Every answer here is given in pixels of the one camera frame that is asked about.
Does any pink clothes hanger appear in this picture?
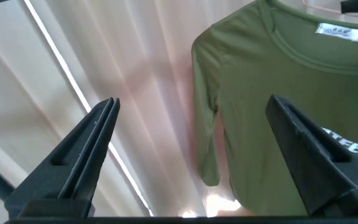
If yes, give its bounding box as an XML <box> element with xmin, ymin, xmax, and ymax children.
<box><xmin>301</xmin><ymin>0</ymin><xmax>358</xmax><ymax>21</ymax></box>

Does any green long-sleeved shirt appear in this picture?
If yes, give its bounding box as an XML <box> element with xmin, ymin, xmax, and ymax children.
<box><xmin>191</xmin><ymin>0</ymin><xmax>358</xmax><ymax>217</ymax></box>

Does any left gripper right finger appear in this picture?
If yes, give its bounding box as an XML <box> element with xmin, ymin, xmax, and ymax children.
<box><xmin>265</xmin><ymin>94</ymin><xmax>358</xmax><ymax>217</ymax></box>

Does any beige curtain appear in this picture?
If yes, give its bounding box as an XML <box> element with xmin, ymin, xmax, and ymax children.
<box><xmin>0</xmin><ymin>0</ymin><xmax>343</xmax><ymax>218</ymax></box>

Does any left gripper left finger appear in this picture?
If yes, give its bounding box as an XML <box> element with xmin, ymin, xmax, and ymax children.
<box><xmin>4</xmin><ymin>97</ymin><xmax>121</xmax><ymax>218</ymax></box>

